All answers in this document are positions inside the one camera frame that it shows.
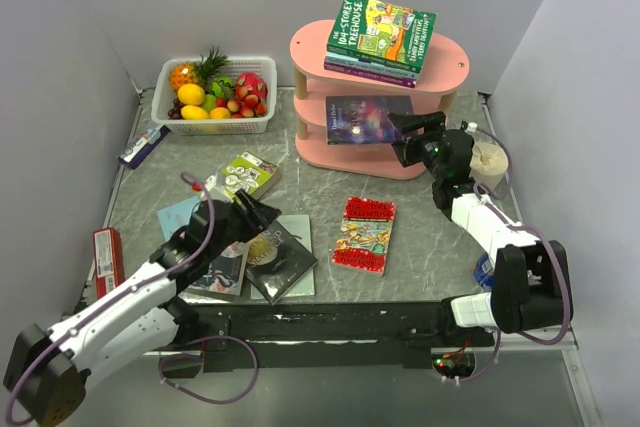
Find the white plastic fruit basket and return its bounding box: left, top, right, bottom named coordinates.
left=151, top=56, right=277, bottom=135

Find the dark purple book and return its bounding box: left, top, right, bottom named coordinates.
left=325, top=95, right=414, bottom=145

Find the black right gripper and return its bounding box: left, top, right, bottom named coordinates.
left=389, top=111, right=447, bottom=182

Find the green 104-storey treehouse book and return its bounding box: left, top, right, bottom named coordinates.
left=327, top=0, right=437, bottom=73

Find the blue wrapped tissue roll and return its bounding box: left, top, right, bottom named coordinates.
left=473, top=253, right=494, bottom=291

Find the purple white toothpaste box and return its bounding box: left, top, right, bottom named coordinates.
left=118, top=122, right=169, bottom=170

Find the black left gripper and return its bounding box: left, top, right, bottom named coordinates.
left=206, top=187, right=281, bottom=259

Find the lime green comic book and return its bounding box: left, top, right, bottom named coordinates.
left=216, top=151, right=281, bottom=199

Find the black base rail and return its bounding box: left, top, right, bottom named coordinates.
left=137, top=296, right=501, bottom=373

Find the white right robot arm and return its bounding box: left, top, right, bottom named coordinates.
left=389, top=112, right=573, bottom=346

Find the purple 117-storey treehouse book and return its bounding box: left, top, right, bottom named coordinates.
left=323, top=62, right=417, bottom=88

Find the yellow mango toy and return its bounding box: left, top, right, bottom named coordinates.
left=180, top=105, right=210, bottom=120

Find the light blue 143-storey treehouse book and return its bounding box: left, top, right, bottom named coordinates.
left=324, top=52, right=420, bottom=80

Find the pink three-tier shelf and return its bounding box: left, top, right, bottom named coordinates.
left=290, top=20, right=470, bottom=180

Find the red book under green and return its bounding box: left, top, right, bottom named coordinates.
left=331, top=196, right=396, bottom=277

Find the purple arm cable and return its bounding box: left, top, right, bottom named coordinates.
left=3, top=172, right=217, bottom=426
left=472, top=126, right=574, bottom=346

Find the orange toy fruit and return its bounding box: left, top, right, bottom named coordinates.
left=177, top=83, right=206, bottom=106

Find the pink dragon fruit toy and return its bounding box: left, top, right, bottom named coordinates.
left=236, top=72, right=268, bottom=100

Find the grey thin booklet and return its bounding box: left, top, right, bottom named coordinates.
left=249, top=214, right=317, bottom=301

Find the toy pineapple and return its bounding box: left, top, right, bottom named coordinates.
left=168, top=47, right=228, bottom=92

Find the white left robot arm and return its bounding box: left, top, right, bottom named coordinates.
left=3, top=192, right=281, bottom=426

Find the black Moon and Sixpence book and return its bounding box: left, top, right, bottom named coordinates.
left=243, top=216, right=319, bottom=306

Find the light blue cat book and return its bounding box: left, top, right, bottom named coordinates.
left=157, top=196, right=201, bottom=241

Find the floral Little Women book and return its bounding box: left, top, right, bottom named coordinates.
left=186, top=242, right=249, bottom=298

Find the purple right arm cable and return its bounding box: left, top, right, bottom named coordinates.
left=472, top=126, right=574, bottom=346

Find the red box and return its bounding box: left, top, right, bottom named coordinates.
left=93, top=227, right=125, bottom=299

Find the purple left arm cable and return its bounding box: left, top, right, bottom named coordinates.
left=3, top=172, right=217, bottom=426

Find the beige paper roll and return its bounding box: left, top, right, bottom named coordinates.
left=470, top=142, right=509, bottom=190

